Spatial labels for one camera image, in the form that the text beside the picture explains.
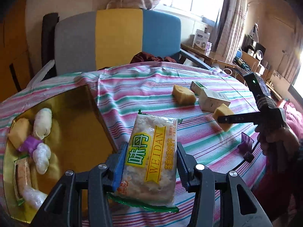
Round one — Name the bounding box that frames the purple snack packet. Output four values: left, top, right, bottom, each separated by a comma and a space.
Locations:
238, 132, 254, 163
17, 135, 43, 157

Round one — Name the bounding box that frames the yellow sponge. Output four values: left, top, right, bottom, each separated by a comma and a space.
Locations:
213, 103, 234, 132

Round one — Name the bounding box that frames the Weidan cracker packet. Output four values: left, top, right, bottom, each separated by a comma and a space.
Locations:
109, 112, 180, 213

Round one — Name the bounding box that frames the gold metal tray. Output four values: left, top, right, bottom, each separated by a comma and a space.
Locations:
2, 85, 118, 225

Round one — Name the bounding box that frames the white plastic bag ball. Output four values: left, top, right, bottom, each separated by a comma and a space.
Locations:
32, 142, 51, 175
22, 185, 48, 210

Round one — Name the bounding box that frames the yellow sponge block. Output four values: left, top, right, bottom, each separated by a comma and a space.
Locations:
172, 85, 196, 105
8, 118, 32, 149

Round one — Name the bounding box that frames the green cracker packet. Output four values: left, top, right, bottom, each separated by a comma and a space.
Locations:
13, 155, 31, 206

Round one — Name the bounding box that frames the person right hand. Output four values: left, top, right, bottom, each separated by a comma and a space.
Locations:
255, 125, 300, 156

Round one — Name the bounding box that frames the red blanket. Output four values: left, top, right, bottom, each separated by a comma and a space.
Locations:
277, 100, 303, 140

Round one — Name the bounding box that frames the white cardboard box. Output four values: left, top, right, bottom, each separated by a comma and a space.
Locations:
198, 89, 231, 112

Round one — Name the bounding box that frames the cluttered shelf unit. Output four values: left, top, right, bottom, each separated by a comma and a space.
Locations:
234, 23, 282, 101

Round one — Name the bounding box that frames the striped tablecloth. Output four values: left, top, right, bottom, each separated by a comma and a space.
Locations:
1, 62, 266, 223

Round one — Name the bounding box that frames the small green box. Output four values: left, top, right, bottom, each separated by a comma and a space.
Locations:
190, 81, 206, 95

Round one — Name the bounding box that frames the pink curtain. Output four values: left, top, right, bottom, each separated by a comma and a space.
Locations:
216, 0, 247, 63

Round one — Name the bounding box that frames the white product box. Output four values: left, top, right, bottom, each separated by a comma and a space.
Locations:
192, 28, 210, 50

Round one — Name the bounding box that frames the dark red cloth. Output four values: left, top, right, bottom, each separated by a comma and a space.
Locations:
130, 52, 177, 64

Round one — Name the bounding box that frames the grey yellow blue chair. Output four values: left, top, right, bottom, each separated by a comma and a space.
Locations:
26, 8, 211, 88

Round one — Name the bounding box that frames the black rolled mat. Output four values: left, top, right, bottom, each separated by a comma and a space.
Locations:
41, 13, 60, 66

